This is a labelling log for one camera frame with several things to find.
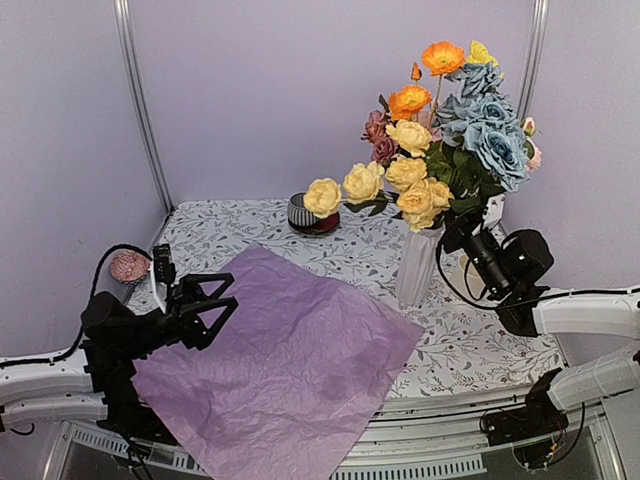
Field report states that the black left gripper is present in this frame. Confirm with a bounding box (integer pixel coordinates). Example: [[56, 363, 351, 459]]
[[120, 274, 239, 360]]

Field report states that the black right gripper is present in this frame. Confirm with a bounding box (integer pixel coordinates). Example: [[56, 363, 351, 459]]
[[441, 190, 512, 298]]

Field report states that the white ribbed vase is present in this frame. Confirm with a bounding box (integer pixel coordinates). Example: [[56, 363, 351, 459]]
[[395, 227, 444, 306]]

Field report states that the pale yellow rose stem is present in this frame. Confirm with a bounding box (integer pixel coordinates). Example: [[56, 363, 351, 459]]
[[304, 119, 454, 233]]

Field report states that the pale pink peony stem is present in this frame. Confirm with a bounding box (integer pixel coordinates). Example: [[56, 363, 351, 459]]
[[521, 116, 542, 172]]

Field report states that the purple wrapping paper sheet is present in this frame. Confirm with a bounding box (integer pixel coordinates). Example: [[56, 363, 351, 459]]
[[133, 245, 423, 479]]

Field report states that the blue hydrangea flower bunch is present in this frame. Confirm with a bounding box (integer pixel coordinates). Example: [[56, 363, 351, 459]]
[[426, 60, 533, 213]]

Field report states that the three rose flower stem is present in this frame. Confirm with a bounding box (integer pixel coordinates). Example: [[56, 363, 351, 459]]
[[361, 110, 398, 168]]

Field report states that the yellow flower stem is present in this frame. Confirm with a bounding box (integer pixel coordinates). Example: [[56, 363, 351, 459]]
[[466, 40, 499, 68]]

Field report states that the orange poppy flower stem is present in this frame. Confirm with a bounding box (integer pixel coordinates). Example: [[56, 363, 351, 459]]
[[388, 40, 467, 124]]

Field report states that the pink peony flower stem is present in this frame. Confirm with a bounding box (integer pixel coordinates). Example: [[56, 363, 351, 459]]
[[417, 110, 442, 142]]

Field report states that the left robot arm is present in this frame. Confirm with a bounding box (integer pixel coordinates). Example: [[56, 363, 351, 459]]
[[1, 273, 238, 445]]

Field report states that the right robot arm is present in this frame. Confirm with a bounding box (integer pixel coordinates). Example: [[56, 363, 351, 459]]
[[436, 209, 639, 445]]

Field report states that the cream ceramic mug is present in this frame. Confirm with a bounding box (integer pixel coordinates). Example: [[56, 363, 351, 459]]
[[451, 255, 486, 301]]

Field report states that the pink patterned bowl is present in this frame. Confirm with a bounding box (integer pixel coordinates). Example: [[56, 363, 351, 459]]
[[109, 250, 151, 285]]

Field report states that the floral tablecloth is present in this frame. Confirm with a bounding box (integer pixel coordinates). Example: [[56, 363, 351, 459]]
[[155, 200, 564, 399]]

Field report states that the striped ceramic cup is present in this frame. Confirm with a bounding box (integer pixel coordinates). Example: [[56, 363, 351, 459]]
[[287, 193, 320, 228]]

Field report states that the red patterned saucer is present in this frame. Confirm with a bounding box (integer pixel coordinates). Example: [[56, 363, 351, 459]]
[[289, 213, 340, 235]]

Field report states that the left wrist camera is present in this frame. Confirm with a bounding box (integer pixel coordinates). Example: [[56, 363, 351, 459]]
[[150, 244, 176, 313]]

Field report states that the aluminium front rail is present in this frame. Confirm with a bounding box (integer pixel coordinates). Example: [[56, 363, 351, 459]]
[[43, 387, 631, 479]]

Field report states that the right metal frame post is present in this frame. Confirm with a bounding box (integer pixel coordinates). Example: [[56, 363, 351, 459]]
[[506, 0, 550, 123]]

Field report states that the metal frame post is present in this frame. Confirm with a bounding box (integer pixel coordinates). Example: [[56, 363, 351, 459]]
[[506, 0, 550, 123], [113, 0, 175, 215]]

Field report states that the left metal frame post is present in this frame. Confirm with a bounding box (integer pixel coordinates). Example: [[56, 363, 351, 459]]
[[113, 0, 175, 215]]

